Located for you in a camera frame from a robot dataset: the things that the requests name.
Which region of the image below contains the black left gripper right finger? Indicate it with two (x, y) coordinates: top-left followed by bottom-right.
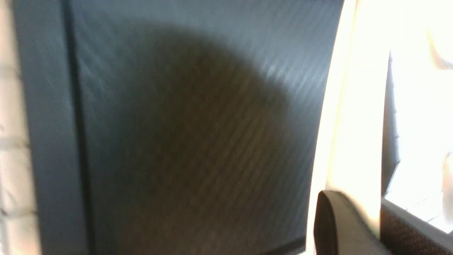
(380, 200), (453, 255)

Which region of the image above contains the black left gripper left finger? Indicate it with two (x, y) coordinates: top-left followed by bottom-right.
(314, 190), (390, 255)

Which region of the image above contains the large white square plate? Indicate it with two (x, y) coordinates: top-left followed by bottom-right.
(305, 0), (452, 255)

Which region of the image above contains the black serving tray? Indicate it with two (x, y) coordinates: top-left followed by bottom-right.
(12, 0), (344, 255)

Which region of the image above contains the checkered white tablecloth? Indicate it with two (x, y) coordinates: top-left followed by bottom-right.
(0, 0), (42, 255)

